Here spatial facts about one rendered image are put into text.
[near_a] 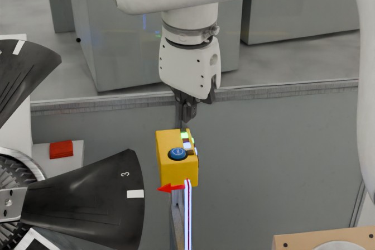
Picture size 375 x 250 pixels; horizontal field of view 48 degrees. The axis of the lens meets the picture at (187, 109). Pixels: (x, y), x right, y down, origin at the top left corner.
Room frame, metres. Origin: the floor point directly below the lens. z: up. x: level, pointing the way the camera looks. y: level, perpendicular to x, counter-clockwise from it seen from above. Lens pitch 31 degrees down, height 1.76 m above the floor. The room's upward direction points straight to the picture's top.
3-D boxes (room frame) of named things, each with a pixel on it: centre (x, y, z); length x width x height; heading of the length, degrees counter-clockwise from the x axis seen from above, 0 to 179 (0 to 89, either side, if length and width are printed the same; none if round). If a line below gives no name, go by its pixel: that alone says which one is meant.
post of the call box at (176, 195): (0.95, 0.03, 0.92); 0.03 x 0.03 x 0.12; 9
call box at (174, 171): (0.95, 0.03, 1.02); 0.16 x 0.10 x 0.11; 9
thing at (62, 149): (1.20, 0.45, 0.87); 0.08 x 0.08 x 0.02; 15
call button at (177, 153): (0.90, 0.03, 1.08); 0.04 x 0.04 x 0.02
